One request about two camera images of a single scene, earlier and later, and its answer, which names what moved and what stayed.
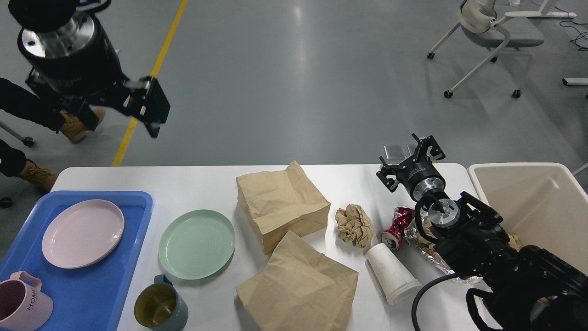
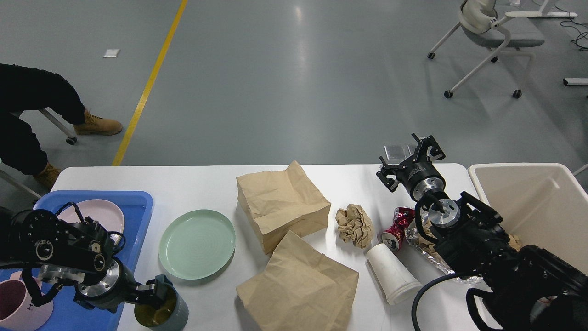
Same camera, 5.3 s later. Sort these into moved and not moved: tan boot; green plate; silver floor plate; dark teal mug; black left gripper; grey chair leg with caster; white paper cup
Moved: tan boot; black left gripper; grey chair leg with caster
Not moved: white paper cup; green plate; silver floor plate; dark teal mug
